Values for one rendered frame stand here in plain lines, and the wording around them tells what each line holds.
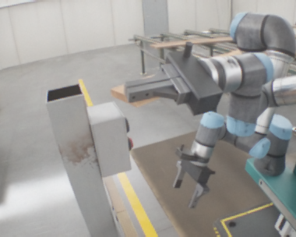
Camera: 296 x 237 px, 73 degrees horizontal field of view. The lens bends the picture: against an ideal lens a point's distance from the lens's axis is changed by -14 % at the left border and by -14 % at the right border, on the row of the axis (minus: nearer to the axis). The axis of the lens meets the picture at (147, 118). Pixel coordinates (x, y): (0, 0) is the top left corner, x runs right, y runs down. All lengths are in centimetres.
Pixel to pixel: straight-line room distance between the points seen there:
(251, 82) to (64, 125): 37
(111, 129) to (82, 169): 9
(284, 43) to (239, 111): 33
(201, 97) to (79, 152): 22
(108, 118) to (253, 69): 30
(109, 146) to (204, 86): 19
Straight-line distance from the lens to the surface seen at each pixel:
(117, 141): 38
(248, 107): 52
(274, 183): 102
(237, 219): 140
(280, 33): 78
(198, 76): 42
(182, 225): 173
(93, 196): 46
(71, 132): 37
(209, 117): 76
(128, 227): 51
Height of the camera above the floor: 142
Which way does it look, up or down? 28 degrees down
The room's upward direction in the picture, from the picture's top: 4 degrees counter-clockwise
